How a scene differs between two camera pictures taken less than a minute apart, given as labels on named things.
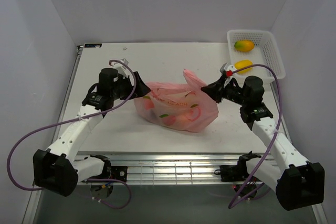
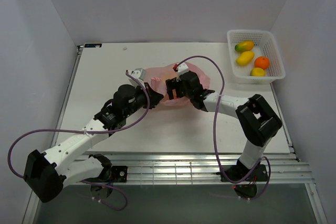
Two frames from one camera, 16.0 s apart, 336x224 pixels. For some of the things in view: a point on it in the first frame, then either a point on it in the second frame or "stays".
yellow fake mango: x=240 y=64 to x=245 y=57
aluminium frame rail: x=165 y=168 stays
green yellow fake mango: x=244 y=45 stays
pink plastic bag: x=185 y=106 to x=157 y=77
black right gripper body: x=233 y=94 to x=178 y=86
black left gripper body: x=124 y=89 to x=141 y=98
